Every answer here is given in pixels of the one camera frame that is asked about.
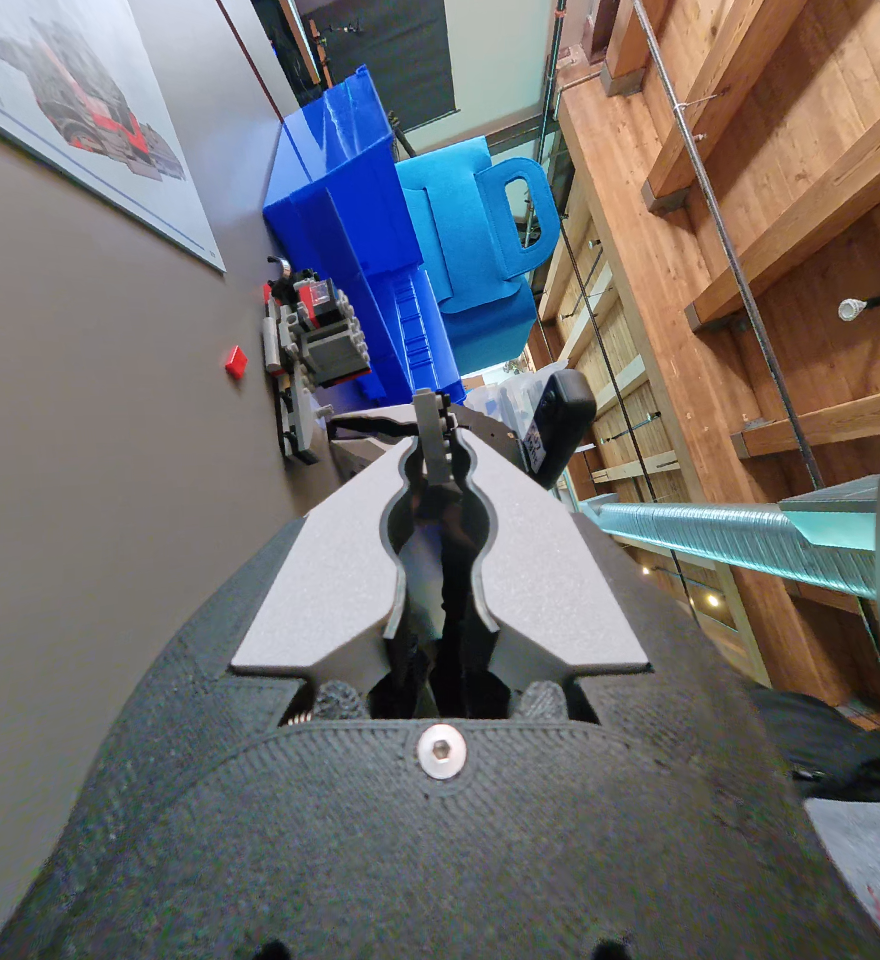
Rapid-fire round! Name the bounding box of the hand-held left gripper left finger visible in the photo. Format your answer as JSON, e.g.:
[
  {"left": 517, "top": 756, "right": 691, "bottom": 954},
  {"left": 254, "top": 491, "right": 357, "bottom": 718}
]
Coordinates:
[{"left": 230, "top": 436, "right": 419, "bottom": 699}]

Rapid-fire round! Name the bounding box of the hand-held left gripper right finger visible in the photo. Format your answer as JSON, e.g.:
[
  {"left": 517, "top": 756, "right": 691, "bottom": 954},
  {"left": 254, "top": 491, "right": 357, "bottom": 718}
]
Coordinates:
[{"left": 453, "top": 433, "right": 651, "bottom": 697}]

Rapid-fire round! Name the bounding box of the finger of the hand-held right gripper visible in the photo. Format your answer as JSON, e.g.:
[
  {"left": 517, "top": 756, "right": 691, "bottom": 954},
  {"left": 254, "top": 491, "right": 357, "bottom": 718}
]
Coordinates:
[
  {"left": 326, "top": 407, "right": 420, "bottom": 444},
  {"left": 331, "top": 438, "right": 405, "bottom": 483}
]

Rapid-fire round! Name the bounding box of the grey toy brick assembly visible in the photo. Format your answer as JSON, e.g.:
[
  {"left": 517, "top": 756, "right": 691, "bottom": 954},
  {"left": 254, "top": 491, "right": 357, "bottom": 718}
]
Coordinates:
[{"left": 412, "top": 388, "right": 460, "bottom": 489}]

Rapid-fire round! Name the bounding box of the brown desk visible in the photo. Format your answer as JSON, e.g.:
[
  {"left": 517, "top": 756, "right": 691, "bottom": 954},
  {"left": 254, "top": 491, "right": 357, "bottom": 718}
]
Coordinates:
[{"left": 0, "top": 0, "right": 426, "bottom": 960}]

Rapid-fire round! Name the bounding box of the clear plastic container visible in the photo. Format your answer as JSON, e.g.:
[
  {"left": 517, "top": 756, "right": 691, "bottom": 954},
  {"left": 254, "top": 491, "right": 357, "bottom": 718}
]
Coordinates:
[{"left": 458, "top": 360, "right": 561, "bottom": 436}]

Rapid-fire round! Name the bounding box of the toy brick truck model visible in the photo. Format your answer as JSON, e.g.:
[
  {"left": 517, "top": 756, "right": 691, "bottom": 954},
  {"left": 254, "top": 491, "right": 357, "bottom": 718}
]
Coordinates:
[{"left": 262, "top": 255, "right": 374, "bottom": 466}]

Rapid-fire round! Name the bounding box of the light blue felt bag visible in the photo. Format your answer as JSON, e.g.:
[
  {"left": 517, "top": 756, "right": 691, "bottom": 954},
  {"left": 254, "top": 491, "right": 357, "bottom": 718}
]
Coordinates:
[{"left": 395, "top": 136, "right": 561, "bottom": 376}]

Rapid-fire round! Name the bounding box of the thin metal ceiling pipe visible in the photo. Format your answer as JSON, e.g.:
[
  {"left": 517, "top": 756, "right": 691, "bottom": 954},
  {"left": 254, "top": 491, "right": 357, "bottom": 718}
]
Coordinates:
[{"left": 632, "top": 0, "right": 825, "bottom": 485}]

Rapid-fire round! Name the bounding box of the blue plastic bin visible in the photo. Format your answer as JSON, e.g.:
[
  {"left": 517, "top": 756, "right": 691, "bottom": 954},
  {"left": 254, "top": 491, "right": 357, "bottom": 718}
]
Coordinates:
[{"left": 262, "top": 63, "right": 467, "bottom": 410}]

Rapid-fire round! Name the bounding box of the toy instruction booklet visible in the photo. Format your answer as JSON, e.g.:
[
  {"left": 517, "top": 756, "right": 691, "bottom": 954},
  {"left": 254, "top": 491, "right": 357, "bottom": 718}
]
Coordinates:
[{"left": 0, "top": 0, "right": 227, "bottom": 275}]

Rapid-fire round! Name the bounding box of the person's black jacket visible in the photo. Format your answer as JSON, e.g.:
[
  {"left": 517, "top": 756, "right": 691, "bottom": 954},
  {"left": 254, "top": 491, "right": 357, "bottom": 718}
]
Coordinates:
[{"left": 747, "top": 686, "right": 880, "bottom": 804}]

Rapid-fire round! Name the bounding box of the dark hanging panel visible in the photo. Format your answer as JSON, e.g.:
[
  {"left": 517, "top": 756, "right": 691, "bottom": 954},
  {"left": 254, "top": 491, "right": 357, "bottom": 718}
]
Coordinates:
[{"left": 290, "top": 0, "right": 462, "bottom": 129}]

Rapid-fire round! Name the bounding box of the person's grey shirt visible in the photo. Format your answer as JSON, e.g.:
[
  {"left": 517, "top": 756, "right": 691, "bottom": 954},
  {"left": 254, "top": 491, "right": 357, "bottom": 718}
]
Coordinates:
[{"left": 803, "top": 795, "right": 880, "bottom": 960}]

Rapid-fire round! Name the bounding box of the silver air duct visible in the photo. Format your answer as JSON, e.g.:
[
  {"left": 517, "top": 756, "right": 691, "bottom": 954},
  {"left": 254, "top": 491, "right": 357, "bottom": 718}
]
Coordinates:
[{"left": 582, "top": 474, "right": 880, "bottom": 601}]

